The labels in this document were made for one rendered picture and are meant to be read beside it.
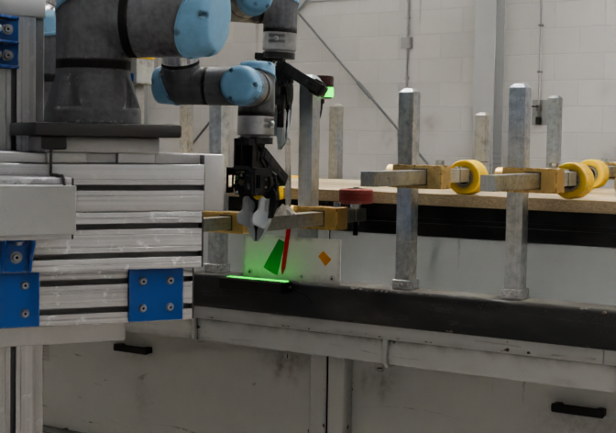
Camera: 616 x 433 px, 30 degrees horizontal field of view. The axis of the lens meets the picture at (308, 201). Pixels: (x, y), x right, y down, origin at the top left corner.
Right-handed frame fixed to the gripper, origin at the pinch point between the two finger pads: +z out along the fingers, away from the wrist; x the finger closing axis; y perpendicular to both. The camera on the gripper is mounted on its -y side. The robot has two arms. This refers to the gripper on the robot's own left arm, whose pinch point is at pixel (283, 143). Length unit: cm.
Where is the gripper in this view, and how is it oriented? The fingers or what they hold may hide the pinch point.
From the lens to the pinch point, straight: 255.0
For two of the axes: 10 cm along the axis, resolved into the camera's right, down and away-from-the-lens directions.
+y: -9.8, -0.6, 1.8
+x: -1.8, 0.5, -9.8
